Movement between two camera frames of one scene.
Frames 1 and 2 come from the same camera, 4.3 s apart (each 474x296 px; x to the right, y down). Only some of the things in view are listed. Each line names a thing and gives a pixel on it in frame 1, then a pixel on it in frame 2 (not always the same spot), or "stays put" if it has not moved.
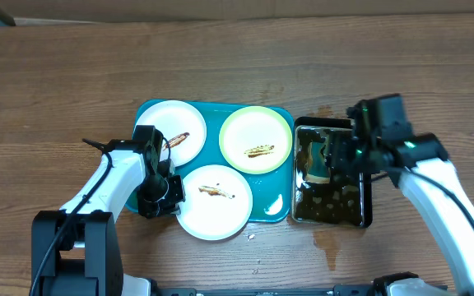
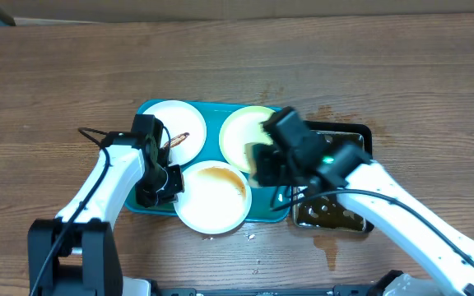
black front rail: x=338 y=290 stays put
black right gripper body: x=350 y=158 to x=279 y=172
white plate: x=218 y=201 stays put
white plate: x=183 y=130 stays put
